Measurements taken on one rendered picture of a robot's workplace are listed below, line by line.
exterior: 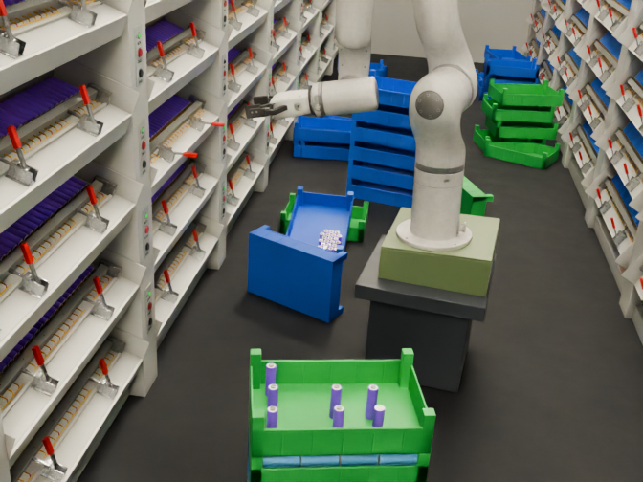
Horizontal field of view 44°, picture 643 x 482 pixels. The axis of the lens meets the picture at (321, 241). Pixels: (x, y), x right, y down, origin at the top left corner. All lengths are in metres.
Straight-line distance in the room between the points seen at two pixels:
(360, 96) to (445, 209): 0.34
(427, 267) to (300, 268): 0.49
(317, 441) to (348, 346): 0.91
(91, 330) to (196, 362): 0.52
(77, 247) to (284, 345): 0.83
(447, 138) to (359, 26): 0.33
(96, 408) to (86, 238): 0.40
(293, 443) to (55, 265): 0.53
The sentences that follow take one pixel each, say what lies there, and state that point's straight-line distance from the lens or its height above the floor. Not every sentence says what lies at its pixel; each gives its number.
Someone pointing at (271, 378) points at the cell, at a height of 0.37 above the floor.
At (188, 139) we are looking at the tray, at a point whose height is 0.52.
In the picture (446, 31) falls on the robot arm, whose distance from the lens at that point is 1.85.
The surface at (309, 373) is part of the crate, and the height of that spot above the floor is 0.35.
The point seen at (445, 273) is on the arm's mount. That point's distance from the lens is 1.95.
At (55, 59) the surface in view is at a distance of 1.39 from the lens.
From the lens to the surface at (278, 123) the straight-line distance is 3.67.
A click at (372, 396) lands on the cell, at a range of 1.40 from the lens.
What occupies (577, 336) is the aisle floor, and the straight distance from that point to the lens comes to 2.46.
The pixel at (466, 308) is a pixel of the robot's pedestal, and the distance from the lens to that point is 1.92.
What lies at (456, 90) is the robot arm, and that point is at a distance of 1.81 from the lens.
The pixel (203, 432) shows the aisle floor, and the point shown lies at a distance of 1.91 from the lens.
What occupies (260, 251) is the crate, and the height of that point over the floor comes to 0.15.
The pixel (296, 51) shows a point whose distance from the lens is 3.75.
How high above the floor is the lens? 1.19
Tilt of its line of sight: 25 degrees down
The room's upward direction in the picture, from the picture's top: 4 degrees clockwise
